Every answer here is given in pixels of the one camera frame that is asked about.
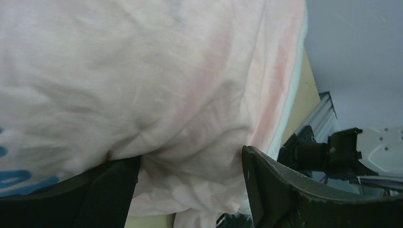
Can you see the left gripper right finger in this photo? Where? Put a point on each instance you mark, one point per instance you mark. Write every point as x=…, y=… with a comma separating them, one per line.
x=280, y=197

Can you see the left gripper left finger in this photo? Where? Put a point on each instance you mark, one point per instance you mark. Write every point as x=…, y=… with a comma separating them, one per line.
x=97, y=198

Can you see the pink pillow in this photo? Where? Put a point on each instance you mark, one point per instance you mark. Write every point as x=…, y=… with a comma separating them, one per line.
x=185, y=84

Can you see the aluminium frame rail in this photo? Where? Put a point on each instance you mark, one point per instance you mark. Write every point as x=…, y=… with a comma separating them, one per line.
x=323, y=119

